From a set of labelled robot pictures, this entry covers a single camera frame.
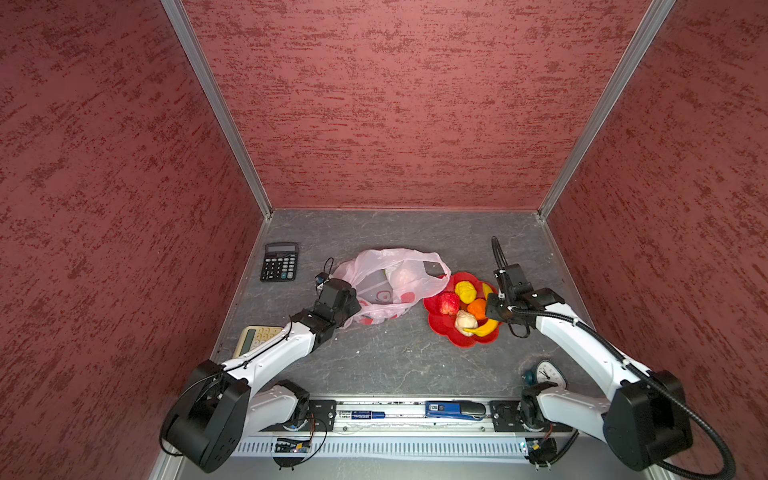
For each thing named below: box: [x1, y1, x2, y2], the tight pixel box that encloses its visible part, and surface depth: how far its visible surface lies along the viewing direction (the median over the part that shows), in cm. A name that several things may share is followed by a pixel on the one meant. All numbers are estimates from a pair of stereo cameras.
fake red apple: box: [440, 292, 460, 315], surface depth 91 cm
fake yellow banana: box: [463, 283, 499, 337], surface depth 83 cm
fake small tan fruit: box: [454, 309, 478, 337], surface depth 88 cm
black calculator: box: [260, 242, 299, 283], surface depth 105 cm
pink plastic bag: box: [330, 248, 452, 329], surface depth 93 cm
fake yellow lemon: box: [454, 280, 477, 304], surface depth 94 cm
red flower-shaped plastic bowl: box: [424, 272, 502, 348], surface depth 91 cm
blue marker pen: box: [336, 410, 386, 420], surface depth 75 cm
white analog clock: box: [525, 359, 568, 389], surface depth 79 cm
